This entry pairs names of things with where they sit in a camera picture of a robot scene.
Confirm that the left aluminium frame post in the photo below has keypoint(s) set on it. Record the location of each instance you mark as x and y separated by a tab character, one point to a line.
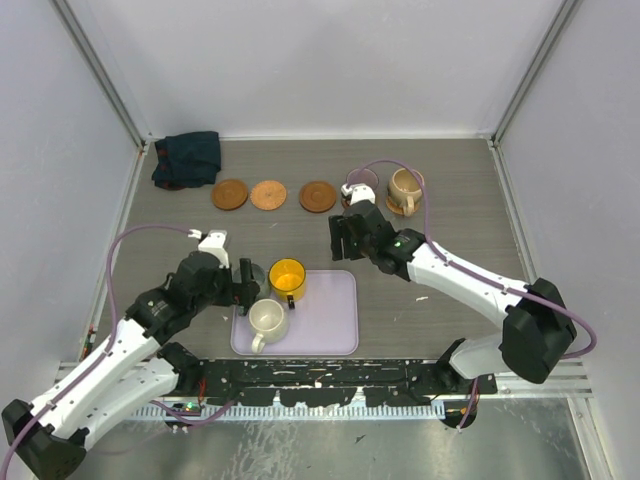
95	61

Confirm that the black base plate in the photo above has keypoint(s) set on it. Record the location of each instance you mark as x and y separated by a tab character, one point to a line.
319	383

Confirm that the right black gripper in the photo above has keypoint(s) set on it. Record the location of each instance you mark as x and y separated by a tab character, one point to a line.
339	229

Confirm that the grey ceramic mug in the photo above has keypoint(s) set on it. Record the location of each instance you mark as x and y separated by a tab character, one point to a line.
259	277

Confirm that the beige ceramic mug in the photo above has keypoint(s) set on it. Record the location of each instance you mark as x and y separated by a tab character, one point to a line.
405	186

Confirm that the woven rattan coaster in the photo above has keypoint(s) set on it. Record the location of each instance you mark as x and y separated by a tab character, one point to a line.
398	210
268	195

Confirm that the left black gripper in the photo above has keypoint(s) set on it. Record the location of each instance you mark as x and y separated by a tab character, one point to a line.
240	294

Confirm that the lavender plastic tray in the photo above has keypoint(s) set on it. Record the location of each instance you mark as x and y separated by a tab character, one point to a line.
325	321

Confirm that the clear purple glass mug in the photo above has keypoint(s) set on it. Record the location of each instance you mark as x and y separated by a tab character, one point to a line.
363	176

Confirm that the dark folded cloth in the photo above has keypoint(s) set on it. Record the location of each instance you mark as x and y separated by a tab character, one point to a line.
189	160

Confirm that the aluminium frame post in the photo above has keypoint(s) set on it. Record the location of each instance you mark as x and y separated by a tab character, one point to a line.
95	61
560	21

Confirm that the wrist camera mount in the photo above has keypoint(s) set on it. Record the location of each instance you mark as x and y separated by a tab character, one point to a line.
357	193
214	243

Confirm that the white ceramic mug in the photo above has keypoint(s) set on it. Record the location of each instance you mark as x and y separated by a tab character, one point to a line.
269	323

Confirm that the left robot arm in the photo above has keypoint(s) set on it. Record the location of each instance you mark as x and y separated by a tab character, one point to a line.
137	363

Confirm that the right aluminium frame post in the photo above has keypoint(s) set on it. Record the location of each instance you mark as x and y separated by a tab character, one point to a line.
560	21

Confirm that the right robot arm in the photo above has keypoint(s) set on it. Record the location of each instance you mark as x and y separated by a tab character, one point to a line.
535	330

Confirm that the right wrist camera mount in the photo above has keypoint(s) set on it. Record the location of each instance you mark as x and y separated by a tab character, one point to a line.
357	193

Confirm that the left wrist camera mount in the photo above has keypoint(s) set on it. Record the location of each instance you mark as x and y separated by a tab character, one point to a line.
214	243

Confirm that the yellow glass mug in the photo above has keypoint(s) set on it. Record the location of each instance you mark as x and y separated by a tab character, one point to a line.
287	278

